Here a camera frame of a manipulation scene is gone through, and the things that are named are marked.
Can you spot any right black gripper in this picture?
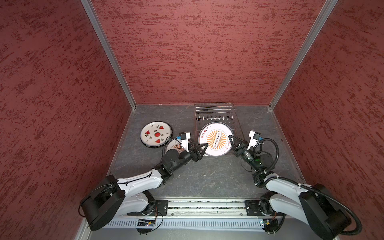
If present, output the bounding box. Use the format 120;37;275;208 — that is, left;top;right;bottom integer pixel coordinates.
229;134;261;171

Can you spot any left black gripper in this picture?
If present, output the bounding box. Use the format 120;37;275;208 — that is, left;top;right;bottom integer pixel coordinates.
171;139;208;172

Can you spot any orange sunburst white plate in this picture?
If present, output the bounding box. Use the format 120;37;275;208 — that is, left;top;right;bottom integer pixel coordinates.
162;138;184;155

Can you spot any watermelon plate blue rim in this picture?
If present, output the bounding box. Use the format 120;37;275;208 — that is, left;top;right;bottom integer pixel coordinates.
140;121;173;148

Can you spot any dark rim striped plate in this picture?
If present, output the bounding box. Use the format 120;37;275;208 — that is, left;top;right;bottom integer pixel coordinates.
140;131;172;148

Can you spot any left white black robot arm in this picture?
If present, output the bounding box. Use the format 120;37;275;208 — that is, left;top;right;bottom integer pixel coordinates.
79;143;209;232

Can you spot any left small circuit board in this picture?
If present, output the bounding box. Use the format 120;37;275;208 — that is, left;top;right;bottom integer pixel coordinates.
137;219;157;228

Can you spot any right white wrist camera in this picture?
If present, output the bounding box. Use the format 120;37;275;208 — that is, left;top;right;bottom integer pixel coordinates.
247;130;263;150

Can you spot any steel wire dish rack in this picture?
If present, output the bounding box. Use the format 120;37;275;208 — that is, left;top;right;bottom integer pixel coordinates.
194;103;244;155

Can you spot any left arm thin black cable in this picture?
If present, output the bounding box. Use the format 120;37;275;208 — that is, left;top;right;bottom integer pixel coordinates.
78;136;181;218

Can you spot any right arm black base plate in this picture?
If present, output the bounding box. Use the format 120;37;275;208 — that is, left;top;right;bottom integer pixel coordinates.
245;200;274;216

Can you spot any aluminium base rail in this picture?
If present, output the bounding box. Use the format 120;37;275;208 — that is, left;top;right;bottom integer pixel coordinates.
119;197;301;218

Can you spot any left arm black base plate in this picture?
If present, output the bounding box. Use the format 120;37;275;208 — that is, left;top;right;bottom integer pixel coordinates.
127;200;169;216

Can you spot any white perforated cable tray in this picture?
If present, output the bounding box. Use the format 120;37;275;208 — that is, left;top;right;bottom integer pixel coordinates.
104;218;265;232

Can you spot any right aluminium corner post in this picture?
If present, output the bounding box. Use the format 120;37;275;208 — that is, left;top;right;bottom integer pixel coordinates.
269;0;338;112

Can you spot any aluminium corner post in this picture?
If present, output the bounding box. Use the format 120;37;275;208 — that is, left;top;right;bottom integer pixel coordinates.
269;0;338;112
81;0;137;110

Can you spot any left aluminium corner post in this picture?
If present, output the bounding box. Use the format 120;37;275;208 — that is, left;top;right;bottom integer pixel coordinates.
81;0;137;110

